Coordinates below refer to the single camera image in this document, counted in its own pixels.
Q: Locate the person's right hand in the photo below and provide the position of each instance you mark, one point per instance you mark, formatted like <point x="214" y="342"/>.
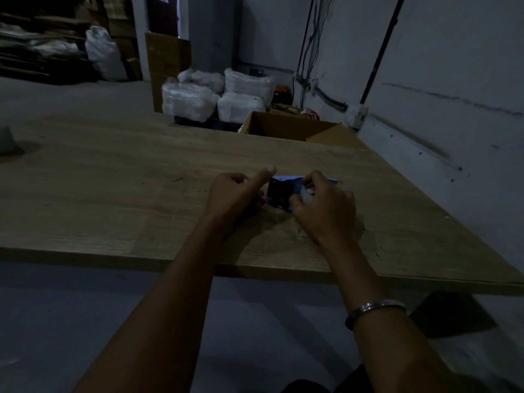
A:
<point x="327" y="212"/>

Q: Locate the person's left hand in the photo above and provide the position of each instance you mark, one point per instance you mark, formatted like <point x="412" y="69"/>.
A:
<point x="229" y="200"/>

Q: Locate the person's right thumb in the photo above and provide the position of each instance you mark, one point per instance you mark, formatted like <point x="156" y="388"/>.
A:
<point x="297" y="206"/>

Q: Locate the blue and black small package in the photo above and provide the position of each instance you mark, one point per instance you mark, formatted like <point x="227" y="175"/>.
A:
<point x="282" y="194"/>

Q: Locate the person's right forearm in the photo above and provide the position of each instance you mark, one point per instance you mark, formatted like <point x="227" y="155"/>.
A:
<point x="389" y="323"/>

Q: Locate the person's left forearm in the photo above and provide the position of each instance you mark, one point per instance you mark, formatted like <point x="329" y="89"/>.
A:
<point x="163" y="319"/>

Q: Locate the open cardboard box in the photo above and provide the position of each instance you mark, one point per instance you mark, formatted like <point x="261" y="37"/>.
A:
<point x="294" y="128"/>

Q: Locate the orange and black device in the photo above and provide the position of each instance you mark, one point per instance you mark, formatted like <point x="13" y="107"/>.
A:
<point x="283" y="94"/>

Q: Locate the leaning brown cardboard sheet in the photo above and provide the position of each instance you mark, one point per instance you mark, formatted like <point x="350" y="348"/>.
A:
<point x="166" y="61"/>

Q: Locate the tall white plastic sack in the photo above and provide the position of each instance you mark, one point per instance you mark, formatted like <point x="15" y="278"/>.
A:
<point x="104" y="53"/>

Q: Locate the grey round object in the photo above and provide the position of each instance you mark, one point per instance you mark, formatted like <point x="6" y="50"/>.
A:
<point x="7" y="139"/>

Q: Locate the white wall socket box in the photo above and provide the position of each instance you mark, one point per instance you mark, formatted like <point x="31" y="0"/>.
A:
<point x="355" y="113"/>

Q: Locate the black wall pipe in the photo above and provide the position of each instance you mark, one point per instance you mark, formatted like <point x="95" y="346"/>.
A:
<point x="382" y="49"/>

